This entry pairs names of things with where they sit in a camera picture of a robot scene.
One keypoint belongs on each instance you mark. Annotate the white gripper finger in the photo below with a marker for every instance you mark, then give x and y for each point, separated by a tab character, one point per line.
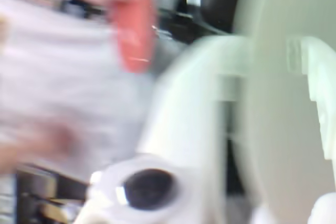
183	116
325	77

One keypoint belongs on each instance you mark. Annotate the white plate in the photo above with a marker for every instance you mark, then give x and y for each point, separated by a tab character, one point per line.
275	116

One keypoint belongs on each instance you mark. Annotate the orange plate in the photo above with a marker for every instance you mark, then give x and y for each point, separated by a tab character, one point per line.
136	30

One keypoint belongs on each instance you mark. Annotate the person in printed white shirt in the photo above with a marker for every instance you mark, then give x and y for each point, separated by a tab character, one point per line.
57	77

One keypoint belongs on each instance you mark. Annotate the googly eye sticker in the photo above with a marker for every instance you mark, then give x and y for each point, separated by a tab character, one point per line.
149	190

